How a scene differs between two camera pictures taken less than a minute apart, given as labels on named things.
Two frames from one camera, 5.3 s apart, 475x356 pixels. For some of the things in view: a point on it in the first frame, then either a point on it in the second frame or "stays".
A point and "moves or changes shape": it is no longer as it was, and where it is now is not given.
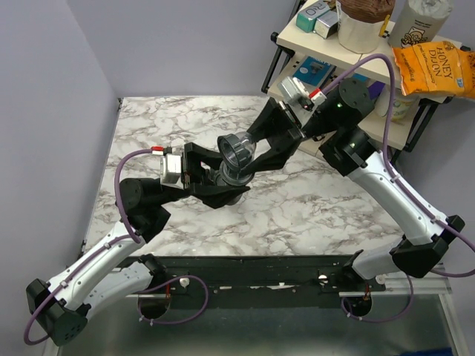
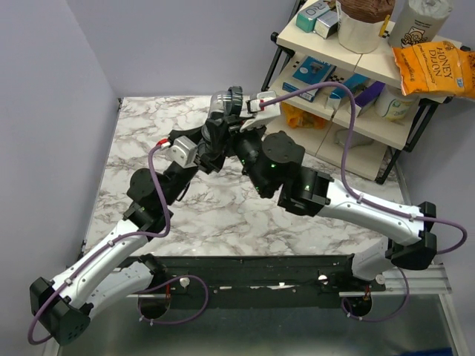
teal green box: [306, 19] stays
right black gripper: [263, 127] -> [218, 135]
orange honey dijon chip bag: [436, 67] stays
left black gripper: [194, 176] -> [206, 162]
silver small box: [326, 24] stays
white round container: [404, 106] stays
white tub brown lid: [360, 22] stays
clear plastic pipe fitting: [234, 150] moves or changes shape
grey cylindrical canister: [414, 22] stays
